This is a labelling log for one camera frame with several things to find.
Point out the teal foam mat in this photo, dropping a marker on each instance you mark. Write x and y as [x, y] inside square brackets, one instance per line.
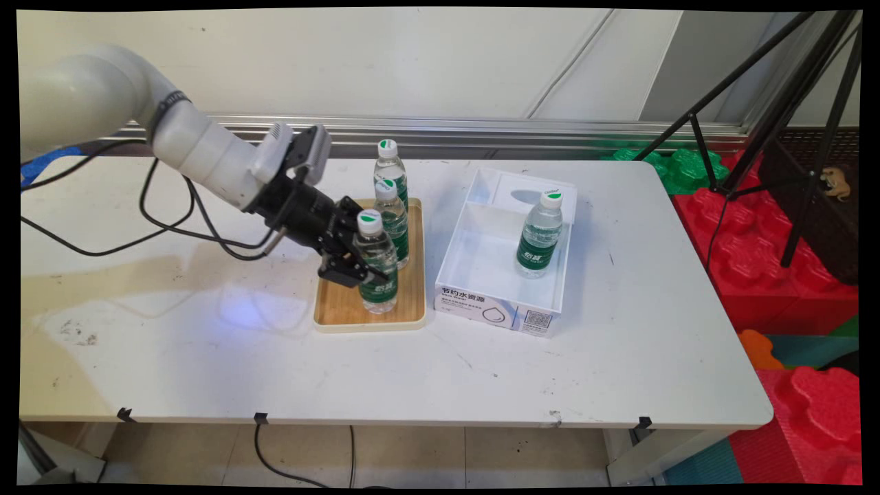
[708, 464]

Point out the bamboo tray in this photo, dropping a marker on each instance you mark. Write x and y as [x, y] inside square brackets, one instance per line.
[412, 302]

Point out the black mesh crate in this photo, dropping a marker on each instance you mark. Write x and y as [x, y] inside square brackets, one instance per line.
[835, 234]

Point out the small brown animal figure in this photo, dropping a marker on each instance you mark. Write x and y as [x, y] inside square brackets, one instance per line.
[835, 182]

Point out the white cardboard box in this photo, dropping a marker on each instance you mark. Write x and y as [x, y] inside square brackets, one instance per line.
[481, 275]

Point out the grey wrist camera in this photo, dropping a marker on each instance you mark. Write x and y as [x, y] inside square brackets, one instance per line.
[313, 151]

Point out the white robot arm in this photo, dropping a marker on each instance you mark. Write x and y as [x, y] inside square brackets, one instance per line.
[199, 151]

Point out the orange foam piece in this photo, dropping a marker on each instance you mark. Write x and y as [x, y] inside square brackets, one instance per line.
[758, 349]

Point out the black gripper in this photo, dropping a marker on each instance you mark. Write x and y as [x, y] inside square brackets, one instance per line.
[302, 213]

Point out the black tripod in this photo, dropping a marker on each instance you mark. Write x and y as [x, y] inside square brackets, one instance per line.
[790, 103]

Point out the blue foam block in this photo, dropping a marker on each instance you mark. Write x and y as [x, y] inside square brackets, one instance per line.
[45, 163]

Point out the green foam block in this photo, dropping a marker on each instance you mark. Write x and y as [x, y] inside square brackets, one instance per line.
[680, 168]

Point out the red foam block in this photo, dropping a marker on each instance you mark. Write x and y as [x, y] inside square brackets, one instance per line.
[818, 426]
[756, 261]

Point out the white table leg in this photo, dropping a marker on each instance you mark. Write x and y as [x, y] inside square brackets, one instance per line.
[653, 457]
[62, 454]

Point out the aluminium rail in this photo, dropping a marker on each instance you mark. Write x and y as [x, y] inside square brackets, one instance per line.
[481, 130]

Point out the water bottle green label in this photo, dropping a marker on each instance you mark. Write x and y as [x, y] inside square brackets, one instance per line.
[540, 237]
[389, 165]
[378, 275]
[397, 227]

